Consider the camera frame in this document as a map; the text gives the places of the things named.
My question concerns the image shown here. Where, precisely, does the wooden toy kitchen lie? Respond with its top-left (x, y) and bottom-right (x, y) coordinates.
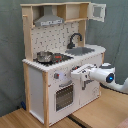
top-left (22, 2), bottom-right (105, 127)

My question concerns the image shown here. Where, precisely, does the small steel pot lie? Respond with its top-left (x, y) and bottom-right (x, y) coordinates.
top-left (37, 51), bottom-right (53, 63)

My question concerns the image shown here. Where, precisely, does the grey range hood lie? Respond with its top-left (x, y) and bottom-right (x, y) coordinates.
top-left (35, 5), bottom-right (64, 27)

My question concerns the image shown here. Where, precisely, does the grey toy sink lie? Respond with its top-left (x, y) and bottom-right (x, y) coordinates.
top-left (66, 47), bottom-right (94, 56)

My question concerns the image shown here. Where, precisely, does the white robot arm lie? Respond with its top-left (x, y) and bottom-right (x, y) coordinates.
top-left (71, 63), bottom-right (128, 94)

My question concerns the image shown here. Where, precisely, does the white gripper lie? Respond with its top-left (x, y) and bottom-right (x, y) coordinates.
top-left (71, 68), bottom-right (89, 81)

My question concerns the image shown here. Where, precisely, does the white microwave door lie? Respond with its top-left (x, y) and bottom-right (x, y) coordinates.
top-left (87, 3), bottom-right (106, 22)

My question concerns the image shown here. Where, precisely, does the red oven knob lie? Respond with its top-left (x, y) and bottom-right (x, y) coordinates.
top-left (54, 73), bottom-right (60, 79)

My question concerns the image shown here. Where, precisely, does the oven door with window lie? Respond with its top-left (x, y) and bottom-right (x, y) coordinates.
top-left (56, 85), bottom-right (74, 111)

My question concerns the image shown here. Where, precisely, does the black toy faucet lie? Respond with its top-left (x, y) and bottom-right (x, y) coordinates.
top-left (67, 33), bottom-right (83, 49)

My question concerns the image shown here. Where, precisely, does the black toy stovetop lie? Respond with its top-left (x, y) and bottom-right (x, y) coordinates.
top-left (35, 53), bottom-right (70, 65)

